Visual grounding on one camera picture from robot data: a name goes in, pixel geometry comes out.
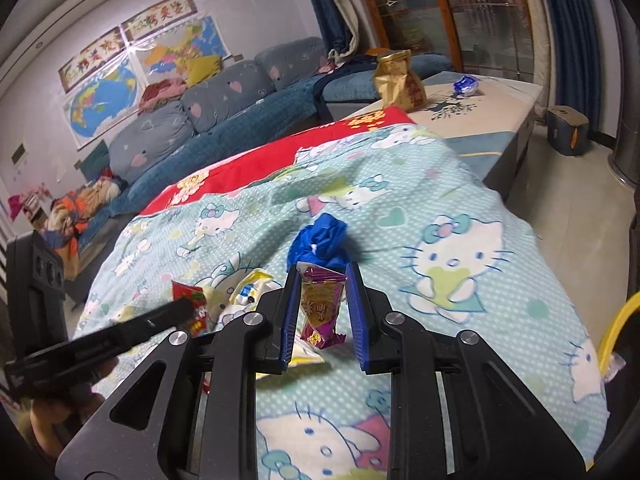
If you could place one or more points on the blue curtain left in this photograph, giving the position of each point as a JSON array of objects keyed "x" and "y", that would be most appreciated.
[{"x": 338, "y": 25}]

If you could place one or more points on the world map poster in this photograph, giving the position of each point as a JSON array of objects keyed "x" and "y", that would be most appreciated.
[{"x": 104, "y": 101}]

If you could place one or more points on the framed calligraphy right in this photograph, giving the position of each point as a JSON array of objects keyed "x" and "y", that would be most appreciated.
[{"x": 157, "y": 17}]

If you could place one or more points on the china map poster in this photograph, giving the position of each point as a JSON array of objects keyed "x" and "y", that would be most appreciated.
[{"x": 164, "y": 55}]

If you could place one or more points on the blue curtain right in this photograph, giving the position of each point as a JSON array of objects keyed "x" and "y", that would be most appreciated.
[{"x": 577, "y": 58}]

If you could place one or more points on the yellow cushion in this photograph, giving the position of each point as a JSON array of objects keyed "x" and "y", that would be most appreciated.
[{"x": 204, "y": 67}]

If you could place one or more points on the pile of clothes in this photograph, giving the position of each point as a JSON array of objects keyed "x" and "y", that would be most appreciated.
[{"x": 70, "y": 216}]

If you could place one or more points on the blue white wrapper on table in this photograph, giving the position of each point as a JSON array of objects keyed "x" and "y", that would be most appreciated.
[{"x": 465, "y": 86}]

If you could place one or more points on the purple snack wrapper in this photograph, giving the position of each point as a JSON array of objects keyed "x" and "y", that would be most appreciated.
[{"x": 321, "y": 293}]

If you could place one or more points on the beige grey coffee table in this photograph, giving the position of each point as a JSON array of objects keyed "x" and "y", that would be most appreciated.
[{"x": 489, "y": 131}]

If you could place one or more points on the yellow white snack wrapper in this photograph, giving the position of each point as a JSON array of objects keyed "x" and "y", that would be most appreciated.
[{"x": 245, "y": 297}]

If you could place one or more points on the wooden framed glass door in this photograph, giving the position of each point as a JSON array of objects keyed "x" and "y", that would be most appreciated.
[{"x": 487, "y": 37}]

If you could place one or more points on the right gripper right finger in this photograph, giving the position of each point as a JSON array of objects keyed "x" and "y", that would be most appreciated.
[{"x": 457, "y": 410}]

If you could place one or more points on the yellow rimmed black trash bin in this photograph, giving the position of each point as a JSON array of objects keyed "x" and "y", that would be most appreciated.
[{"x": 608, "y": 341}]

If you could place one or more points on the red blanket underneath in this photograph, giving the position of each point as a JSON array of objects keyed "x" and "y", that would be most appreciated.
[{"x": 242, "y": 169}]

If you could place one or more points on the person's left hand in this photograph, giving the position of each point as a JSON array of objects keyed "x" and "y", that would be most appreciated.
[{"x": 45, "y": 416}]

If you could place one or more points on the Hello Kitty light blue blanket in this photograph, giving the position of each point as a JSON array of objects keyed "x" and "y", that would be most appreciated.
[{"x": 439, "y": 244}]

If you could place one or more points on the silver tower air conditioner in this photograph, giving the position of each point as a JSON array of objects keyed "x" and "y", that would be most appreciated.
[{"x": 625, "y": 157}]

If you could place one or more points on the framed calligraphy left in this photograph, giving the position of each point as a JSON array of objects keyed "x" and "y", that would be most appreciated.
[{"x": 88, "y": 60}]

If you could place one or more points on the blue grey sofa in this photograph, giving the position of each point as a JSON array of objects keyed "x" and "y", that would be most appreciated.
[{"x": 282, "y": 90}]

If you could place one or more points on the red snack wrapper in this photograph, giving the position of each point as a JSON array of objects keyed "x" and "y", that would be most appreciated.
[{"x": 198, "y": 302}]

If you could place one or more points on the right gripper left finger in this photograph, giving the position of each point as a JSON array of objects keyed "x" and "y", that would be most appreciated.
[{"x": 188, "y": 410}]

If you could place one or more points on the blue curtain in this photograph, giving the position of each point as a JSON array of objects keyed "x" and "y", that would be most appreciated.
[
  {"x": 338, "y": 25},
  {"x": 577, "y": 58}
]

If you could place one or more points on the framed calligraphy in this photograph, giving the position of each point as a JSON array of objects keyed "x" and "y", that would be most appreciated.
[
  {"x": 88, "y": 60},
  {"x": 157, "y": 17}
]

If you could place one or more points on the gold foil snack bag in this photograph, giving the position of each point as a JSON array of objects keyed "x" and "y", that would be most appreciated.
[{"x": 396, "y": 83}]

